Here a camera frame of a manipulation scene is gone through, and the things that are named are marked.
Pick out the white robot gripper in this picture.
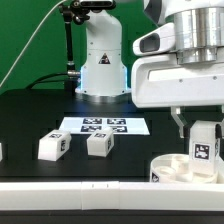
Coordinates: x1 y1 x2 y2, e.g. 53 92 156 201
130 21 224 139

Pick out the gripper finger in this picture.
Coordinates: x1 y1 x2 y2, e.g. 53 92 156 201
215 105 224 156

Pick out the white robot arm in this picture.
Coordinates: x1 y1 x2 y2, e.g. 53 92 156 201
70 0 224 113

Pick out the white marker sheet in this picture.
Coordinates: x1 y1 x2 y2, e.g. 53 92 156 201
59 117 150 135

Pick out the white L-shaped fence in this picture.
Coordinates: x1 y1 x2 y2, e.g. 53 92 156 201
0 181 224 211

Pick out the white block at left edge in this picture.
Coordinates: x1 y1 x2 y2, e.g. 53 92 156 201
0 142 3 162

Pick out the black cable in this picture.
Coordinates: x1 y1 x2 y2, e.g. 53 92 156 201
25 72 70 90

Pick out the white cable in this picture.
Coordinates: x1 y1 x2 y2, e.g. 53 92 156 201
0 0 68 88

